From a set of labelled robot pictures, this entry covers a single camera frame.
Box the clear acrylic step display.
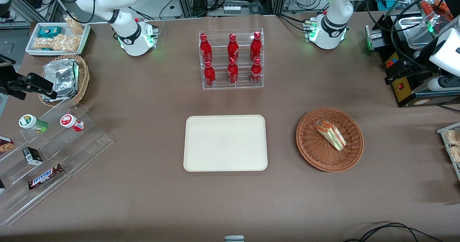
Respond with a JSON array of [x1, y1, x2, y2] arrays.
[[0, 98, 114, 227]]

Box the green drink bottle white lid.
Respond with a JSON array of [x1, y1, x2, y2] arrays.
[[18, 114, 49, 133]]

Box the white rectangular snack tray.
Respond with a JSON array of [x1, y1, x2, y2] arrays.
[[25, 22, 91, 57]]

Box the red drink bottle white lid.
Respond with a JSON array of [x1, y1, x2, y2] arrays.
[[60, 114, 85, 132]]

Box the black food warmer cabinet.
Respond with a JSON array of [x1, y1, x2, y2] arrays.
[[364, 0, 460, 108]]

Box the red cola bottle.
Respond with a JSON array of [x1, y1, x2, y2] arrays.
[[199, 33, 213, 64], [249, 31, 262, 61], [227, 33, 240, 61], [227, 57, 239, 85], [250, 56, 262, 85], [203, 61, 216, 88]]

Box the triangular sandwich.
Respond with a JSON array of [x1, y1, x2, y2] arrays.
[[313, 119, 347, 152]]

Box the steel food pan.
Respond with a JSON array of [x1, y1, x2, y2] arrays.
[[398, 15, 438, 50]]

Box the orange fried food pieces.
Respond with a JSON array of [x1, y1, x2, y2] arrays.
[[420, 0, 452, 20]]

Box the brown round wicker basket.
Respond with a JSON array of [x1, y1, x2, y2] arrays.
[[296, 108, 364, 173]]

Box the small black carton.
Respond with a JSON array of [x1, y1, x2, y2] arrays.
[[22, 146, 44, 165]]

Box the clear bag of peanuts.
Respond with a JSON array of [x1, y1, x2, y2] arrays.
[[33, 34, 80, 52], [64, 14, 85, 35]]

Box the black floor cable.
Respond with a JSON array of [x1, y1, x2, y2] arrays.
[[342, 222, 445, 242]]

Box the Snickers chocolate bar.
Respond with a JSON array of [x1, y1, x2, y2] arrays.
[[28, 163, 64, 190]]

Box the light tan wicker basket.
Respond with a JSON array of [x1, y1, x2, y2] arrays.
[[38, 54, 90, 108]]

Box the clear acrylic bottle rack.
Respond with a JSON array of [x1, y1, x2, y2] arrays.
[[198, 28, 265, 90]]

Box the white rack with snacks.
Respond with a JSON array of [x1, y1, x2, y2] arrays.
[[436, 122, 460, 182]]

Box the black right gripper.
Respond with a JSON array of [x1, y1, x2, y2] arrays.
[[7, 73, 58, 100]]

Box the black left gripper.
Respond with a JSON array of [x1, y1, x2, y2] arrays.
[[384, 59, 437, 86]]

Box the teal snack packet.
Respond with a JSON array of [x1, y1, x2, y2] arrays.
[[37, 26, 63, 38]]

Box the beige plastic serving tray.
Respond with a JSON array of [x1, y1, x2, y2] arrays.
[[183, 115, 268, 172]]

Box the brown cookie box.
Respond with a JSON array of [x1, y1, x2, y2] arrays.
[[0, 136, 14, 155]]

